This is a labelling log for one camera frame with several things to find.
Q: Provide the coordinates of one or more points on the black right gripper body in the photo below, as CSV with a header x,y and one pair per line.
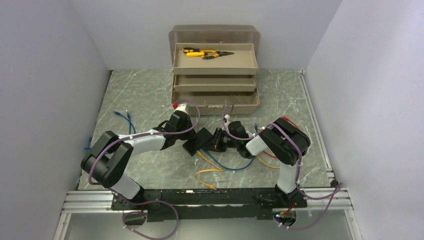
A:
x,y
222,141

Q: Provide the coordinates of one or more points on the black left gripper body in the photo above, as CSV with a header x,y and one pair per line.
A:
x,y
188,135

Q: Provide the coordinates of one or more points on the black network switch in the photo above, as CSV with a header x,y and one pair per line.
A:
x,y
202,138

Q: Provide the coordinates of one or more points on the blue ethernet cable long loop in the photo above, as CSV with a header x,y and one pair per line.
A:
x,y
239,135

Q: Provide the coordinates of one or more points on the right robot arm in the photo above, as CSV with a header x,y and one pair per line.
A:
x,y
283,139

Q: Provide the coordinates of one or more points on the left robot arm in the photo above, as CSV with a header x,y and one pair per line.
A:
x,y
107,160

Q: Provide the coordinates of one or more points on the beige plastic toolbox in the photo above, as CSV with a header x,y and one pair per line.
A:
x,y
212,84

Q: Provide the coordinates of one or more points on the yellow black screwdriver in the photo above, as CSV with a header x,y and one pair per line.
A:
x,y
197,50

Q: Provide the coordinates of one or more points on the yellow black pliers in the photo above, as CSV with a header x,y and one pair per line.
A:
x,y
209,54

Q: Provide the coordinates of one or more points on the aluminium frame rail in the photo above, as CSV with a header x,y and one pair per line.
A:
x,y
220,185

